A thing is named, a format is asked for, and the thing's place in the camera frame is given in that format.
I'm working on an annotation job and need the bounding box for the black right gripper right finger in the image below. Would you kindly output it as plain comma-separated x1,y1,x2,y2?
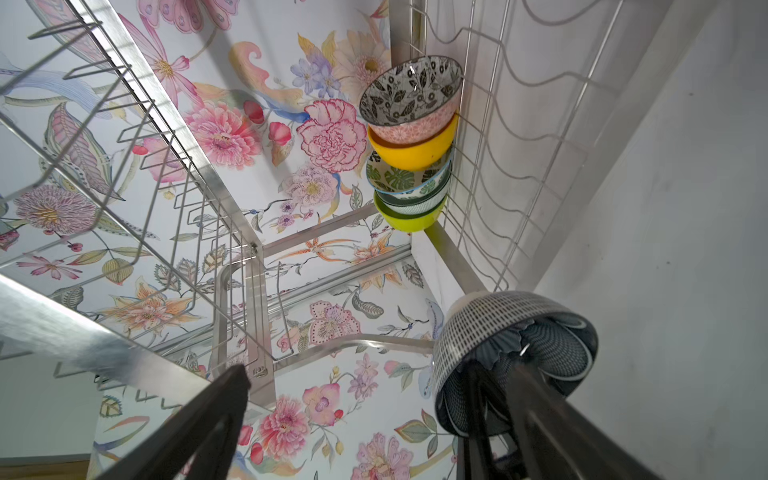
457,361,658,479

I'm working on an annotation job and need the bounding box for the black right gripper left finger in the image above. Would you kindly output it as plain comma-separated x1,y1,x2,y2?
100,364,250,479

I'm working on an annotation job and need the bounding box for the dark blue floral bowl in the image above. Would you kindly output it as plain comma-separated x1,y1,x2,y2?
431,291,599,437

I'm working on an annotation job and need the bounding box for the lime green plastic bowl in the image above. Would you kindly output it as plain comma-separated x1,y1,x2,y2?
374,193,447,233

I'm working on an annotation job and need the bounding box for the pale teal ceramic bowl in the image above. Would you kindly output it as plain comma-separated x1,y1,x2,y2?
377,177,450,216

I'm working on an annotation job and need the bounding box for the green leaf pattern bowl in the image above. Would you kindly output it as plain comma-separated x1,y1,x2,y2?
365,148,454,198

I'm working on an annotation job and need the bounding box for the yellow plastic bowl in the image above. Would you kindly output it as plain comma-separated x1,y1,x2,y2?
367,113,459,171

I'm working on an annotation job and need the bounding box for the black white patterned bowl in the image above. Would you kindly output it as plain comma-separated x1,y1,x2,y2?
358,55,464,145

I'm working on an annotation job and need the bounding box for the stainless steel dish rack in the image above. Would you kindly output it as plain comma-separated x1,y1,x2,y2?
0,0,721,415

